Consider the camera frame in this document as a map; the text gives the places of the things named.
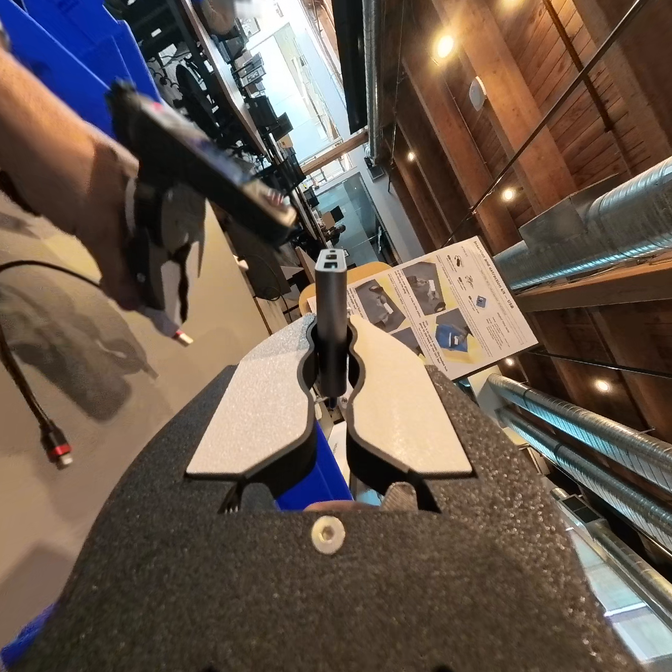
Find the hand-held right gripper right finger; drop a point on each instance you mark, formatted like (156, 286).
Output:
(409, 420)

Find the long office desk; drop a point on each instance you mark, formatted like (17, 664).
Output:
(236, 105)

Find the black box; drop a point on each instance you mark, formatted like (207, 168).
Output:
(257, 262)

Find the grey usb hub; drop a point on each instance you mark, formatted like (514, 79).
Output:
(332, 304)

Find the thin black rail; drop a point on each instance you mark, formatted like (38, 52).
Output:
(551, 99)

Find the white wall sensor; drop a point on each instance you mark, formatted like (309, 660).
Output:
(477, 93)

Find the blue plastic bin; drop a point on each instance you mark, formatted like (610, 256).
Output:
(63, 52)
(325, 472)

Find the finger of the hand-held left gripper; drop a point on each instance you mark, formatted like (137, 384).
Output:
(195, 273)
(170, 294)

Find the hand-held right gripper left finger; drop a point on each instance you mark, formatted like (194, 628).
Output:
(252, 420)

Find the person's left hand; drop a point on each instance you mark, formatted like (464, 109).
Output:
(110, 210)

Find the long spiral air duct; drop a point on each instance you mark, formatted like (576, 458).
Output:
(577, 420)
(603, 488)

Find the printed instruction sheet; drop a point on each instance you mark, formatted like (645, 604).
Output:
(462, 304)

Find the person's left forearm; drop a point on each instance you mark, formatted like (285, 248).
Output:
(42, 147)

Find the metal ceiling pipe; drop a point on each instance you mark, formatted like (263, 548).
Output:
(371, 78)

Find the silver air duct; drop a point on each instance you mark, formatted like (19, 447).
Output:
(603, 225)

